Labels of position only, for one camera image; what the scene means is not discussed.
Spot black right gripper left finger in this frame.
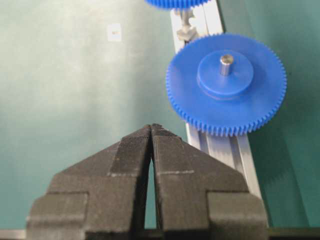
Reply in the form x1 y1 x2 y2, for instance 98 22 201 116
26 125 152 240

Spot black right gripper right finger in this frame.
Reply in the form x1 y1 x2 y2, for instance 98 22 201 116
151 124 268 240

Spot large blue gear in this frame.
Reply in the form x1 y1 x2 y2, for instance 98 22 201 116
165 33 287 137

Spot steel shaft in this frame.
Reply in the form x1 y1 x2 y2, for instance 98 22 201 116
219 54 234 77

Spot white label sticker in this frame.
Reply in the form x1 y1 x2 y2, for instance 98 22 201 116
107 23 122 42

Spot silver aluminium extrusion rail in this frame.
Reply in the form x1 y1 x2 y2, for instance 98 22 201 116
170 0 262 199

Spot silver bracket on rail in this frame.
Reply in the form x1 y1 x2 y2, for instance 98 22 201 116
174 8 197 43

